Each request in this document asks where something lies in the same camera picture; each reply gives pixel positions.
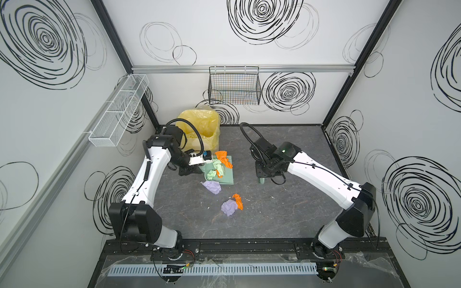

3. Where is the green dustpan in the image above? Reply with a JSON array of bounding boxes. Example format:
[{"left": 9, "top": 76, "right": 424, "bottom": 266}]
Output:
[{"left": 199, "top": 156, "right": 234, "bottom": 185}]

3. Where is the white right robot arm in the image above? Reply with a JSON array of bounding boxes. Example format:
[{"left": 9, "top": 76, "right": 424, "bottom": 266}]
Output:
[{"left": 240, "top": 122, "right": 377, "bottom": 259}]

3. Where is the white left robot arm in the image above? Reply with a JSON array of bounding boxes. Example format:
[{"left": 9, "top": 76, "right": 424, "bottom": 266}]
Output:
[{"left": 108, "top": 118, "right": 211, "bottom": 253}]

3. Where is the green paper scrap centre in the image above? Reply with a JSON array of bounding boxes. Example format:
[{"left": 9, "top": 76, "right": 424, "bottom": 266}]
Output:
[{"left": 206, "top": 170, "right": 217, "bottom": 181}]

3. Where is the green paper scrap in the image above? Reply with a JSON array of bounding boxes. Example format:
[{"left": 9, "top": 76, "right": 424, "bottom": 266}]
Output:
[
  {"left": 212, "top": 159, "right": 224, "bottom": 178},
  {"left": 206, "top": 170, "right": 217, "bottom": 181}
]

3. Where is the green paper scrap front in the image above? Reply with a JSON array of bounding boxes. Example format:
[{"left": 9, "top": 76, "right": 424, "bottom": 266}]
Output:
[{"left": 212, "top": 159, "right": 224, "bottom": 178}]

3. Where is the orange paper scrap near bin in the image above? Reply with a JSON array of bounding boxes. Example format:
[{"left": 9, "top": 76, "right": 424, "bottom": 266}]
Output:
[{"left": 215, "top": 151, "right": 233, "bottom": 169}]

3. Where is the beige bin with yellow bag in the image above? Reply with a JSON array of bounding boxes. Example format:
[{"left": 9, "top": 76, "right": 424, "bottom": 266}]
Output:
[{"left": 175, "top": 109, "right": 220, "bottom": 153}]

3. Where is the orange paper scrap front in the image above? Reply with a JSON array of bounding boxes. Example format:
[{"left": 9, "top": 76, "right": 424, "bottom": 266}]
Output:
[{"left": 232, "top": 194, "right": 244, "bottom": 210}]

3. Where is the small purple paper scrap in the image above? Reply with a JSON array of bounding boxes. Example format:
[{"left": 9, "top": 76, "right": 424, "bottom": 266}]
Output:
[{"left": 221, "top": 199, "right": 238, "bottom": 217}]

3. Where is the clear wall shelf tray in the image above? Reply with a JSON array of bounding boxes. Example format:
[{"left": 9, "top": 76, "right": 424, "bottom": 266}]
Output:
[{"left": 88, "top": 74, "right": 149, "bottom": 148}]

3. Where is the black wire basket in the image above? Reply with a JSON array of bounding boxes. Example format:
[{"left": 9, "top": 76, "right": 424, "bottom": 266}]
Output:
[{"left": 207, "top": 66, "right": 262, "bottom": 106}]

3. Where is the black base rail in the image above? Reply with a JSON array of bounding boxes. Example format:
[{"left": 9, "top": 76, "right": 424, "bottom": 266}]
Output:
[{"left": 100, "top": 237, "right": 391, "bottom": 261}]

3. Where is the white slotted cable duct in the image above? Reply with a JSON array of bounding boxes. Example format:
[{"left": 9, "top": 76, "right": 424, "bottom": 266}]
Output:
[{"left": 106, "top": 263, "right": 318, "bottom": 277}]

